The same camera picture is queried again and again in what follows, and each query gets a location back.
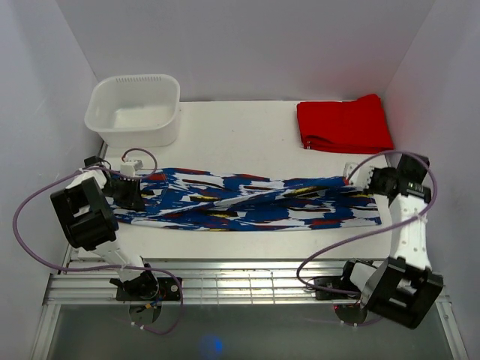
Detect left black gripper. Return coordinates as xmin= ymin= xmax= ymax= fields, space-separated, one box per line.
xmin=102 ymin=176 xmax=146 ymax=210

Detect blue patterned trousers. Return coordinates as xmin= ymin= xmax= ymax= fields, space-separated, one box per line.
xmin=107 ymin=168 xmax=382 ymax=232

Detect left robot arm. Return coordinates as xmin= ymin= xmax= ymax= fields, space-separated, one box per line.
xmin=50 ymin=156 xmax=160 ymax=300

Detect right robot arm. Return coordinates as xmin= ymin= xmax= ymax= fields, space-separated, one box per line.
xmin=338 ymin=154 xmax=443 ymax=329

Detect red folded trousers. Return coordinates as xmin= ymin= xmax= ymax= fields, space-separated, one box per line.
xmin=296 ymin=94 xmax=395 ymax=155

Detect white plastic basin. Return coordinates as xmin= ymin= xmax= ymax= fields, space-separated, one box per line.
xmin=84 ymin=74 xmax=181 ymax=149

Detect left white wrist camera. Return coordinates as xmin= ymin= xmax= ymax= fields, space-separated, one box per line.
xmin=119 ymin=160 xmax=143 ymax=178

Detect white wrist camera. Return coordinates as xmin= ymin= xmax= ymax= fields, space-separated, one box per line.
xmin=119 ymin=160 xmax=143 ymax=178
xmin=343 ymin=162 xmax=374 ymax=189

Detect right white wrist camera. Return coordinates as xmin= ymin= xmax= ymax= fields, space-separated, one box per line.
xmin=343 ymin=162 xmax=374 ymax=189

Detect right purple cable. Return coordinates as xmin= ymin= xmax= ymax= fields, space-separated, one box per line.
xmin=297 ymin=150 xmax=439 ymax=328

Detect purple cable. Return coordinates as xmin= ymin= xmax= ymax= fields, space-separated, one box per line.
xmin=297 ymin=150 xmax=439 ymax=328
xmin=13 ymin=148 xmax=185 ymax=334

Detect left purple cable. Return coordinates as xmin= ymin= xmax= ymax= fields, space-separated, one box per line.
xmin=13 ymin=148 xmax=185 ymax=334

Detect aluminium rail frame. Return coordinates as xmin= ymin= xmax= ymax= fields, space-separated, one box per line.
xmin=31 ymin=249 xmax=468 ymax=359

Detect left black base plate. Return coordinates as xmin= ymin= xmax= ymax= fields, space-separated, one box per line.
xmin=115 ymin=277 xmax=180 ymax=302

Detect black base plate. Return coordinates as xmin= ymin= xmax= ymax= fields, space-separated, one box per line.
xmin=115 ymin=277 xmax=180 ymax=302
xmin=310 ymin=276 xmax=360 ymax=301

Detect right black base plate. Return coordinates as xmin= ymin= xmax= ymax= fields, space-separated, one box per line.
xmin=310 ymin=276 xmax=360 ymax=301

